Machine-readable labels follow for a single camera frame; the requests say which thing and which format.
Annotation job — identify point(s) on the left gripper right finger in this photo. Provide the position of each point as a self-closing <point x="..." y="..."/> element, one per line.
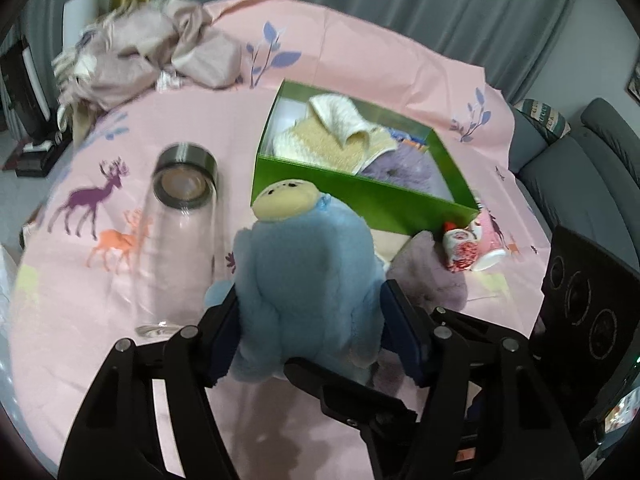
<point x="488" y="413"/>

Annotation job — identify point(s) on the framed landscape painting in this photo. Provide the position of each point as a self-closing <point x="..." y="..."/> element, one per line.
<point x="633" y="86"/>

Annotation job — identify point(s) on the pink cartoon cup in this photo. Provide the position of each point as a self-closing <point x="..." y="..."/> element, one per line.
<point x="490" y="243"/>

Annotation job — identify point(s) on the red white patterned cup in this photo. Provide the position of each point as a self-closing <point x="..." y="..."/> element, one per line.
<point x="461" y="246"/>

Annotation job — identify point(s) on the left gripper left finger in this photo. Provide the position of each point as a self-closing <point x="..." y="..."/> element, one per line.
<point x="114" y="434"/>

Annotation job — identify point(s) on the purple mesh bath pouf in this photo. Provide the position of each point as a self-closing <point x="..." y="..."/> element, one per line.
<point x="406" y="167"/>

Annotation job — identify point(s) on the burger print tissue pack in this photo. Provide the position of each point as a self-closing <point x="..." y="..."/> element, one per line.
<point x="401" y="137"/>

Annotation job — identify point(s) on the glass bottle with metal lid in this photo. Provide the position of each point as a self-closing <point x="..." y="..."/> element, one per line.
<point x="174" y="261"/>

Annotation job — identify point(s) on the mauve fleece towel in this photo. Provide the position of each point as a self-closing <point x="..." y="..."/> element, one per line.
<point x="419" y="270"/>

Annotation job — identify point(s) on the grey sofa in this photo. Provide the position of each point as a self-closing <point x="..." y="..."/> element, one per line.
<point x="588" y="181"/>

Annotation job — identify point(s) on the striped green cushion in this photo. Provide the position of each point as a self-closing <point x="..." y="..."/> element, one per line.
<point x="548" y="121"/>

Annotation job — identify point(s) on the white lamp shade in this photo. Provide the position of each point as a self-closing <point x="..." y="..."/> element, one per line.
<point x="77" y="15"/>

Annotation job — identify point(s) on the green cardboard box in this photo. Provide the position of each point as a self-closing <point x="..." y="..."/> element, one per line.
<point x="385" y="207"/>

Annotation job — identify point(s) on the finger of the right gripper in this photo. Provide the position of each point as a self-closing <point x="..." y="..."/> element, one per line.
<point x="347" y="401"/>

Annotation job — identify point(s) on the beige crumpled fabric pile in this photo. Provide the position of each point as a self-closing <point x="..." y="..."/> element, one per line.
<point x="125" y="52"/>

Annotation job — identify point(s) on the cream yellow towel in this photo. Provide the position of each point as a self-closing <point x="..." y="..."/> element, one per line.
<point x="332" y="135"/>

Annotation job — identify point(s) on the blue plush toy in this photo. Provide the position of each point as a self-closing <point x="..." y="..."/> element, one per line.
<point x="308" y="282"/>

